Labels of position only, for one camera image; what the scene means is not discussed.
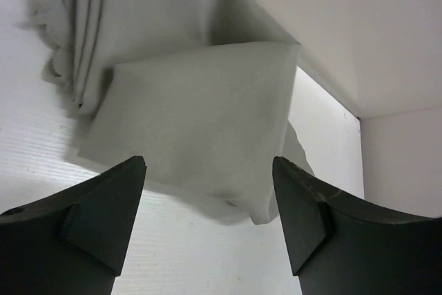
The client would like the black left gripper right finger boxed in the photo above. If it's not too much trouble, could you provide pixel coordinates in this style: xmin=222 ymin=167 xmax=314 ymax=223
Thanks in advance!
xmin=272 ymin=157 xmax=441 ymax=295

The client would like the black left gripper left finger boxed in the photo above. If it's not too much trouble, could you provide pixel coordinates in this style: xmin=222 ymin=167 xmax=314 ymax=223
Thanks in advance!
xmin=1 ymin=156 xmax=146 ymax=295

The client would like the grey cloth napkin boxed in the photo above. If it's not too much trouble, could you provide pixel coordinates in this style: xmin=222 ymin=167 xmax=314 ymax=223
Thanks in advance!
xmin=30 ymin=0 xmax=308 ymax=225

